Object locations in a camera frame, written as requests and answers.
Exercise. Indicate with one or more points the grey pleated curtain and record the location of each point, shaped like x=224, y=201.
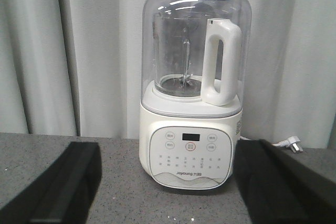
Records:
x=73, y=67

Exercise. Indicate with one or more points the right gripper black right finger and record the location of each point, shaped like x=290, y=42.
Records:
x=278, y=189

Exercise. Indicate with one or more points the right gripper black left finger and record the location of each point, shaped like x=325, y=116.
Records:
x=63, y=193

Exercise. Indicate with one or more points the white blender with clear jar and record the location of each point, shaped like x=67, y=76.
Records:
x=193, y=71

